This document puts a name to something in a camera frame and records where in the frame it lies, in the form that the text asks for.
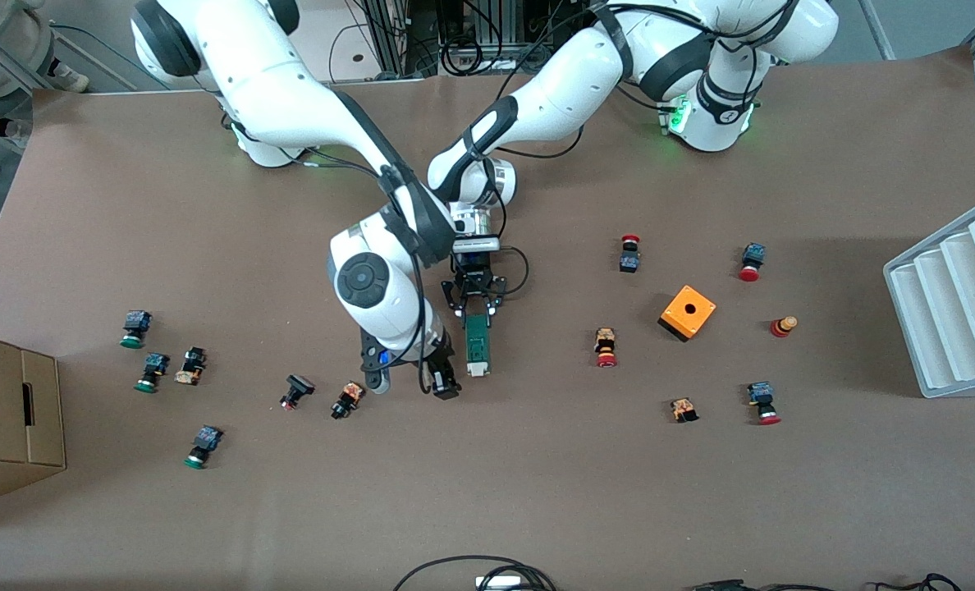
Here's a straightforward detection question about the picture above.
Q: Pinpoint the orange button enclosure box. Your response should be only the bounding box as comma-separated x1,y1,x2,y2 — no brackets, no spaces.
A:
657,284,717,343

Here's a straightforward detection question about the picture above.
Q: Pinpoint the thin black tangled cable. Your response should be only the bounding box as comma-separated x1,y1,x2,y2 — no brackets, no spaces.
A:
865,573,964,591

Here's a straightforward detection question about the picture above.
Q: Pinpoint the green load switch white handle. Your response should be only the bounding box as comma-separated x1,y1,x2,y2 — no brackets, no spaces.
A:
465,313,493,378

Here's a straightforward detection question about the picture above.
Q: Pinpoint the black selector switch orange block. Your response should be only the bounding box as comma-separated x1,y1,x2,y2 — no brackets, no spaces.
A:
330,380,366,421

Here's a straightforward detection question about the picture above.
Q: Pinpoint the brown cardboard box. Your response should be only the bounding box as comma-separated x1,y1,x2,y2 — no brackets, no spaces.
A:
0,328,67,511

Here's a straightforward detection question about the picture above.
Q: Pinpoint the equipment rack with cables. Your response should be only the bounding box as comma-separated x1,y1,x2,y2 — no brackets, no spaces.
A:
348,0,611,79

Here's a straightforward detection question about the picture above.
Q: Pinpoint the white stepped plastic tray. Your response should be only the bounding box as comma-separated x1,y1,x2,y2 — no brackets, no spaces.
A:
882,195,975,400

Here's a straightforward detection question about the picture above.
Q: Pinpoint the red mushroom pushbutton blue block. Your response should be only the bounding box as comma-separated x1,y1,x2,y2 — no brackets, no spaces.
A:
738,242,767,283
746,381,782,426

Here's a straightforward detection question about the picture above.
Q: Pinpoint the black flat cable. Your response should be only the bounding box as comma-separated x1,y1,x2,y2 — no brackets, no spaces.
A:
684,579,833,591

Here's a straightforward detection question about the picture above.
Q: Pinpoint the black selector switch tan block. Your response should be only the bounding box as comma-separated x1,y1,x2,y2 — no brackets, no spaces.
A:
173,346,208,387

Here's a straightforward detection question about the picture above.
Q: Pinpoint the black looped cable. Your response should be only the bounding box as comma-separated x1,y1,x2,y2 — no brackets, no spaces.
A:
392,555,557,591

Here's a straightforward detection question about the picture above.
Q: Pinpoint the black square pushbutton switch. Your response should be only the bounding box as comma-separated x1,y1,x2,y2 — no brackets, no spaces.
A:
279,373,316,412

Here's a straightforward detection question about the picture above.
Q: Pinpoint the green mushroom pushbutton switch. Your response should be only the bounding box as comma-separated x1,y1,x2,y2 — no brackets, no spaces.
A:
133,352,171,395
182,424,225,470
120,309,153,350

